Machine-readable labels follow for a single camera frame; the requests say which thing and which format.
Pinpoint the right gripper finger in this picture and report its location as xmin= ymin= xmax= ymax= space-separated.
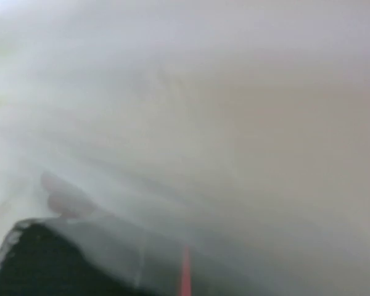
xmin=0 ymin=218 xmax=179 ymax=295

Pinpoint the white plastic bag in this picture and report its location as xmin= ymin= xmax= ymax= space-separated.
xmin=0 ymin=1 xmax=370 ymax=295

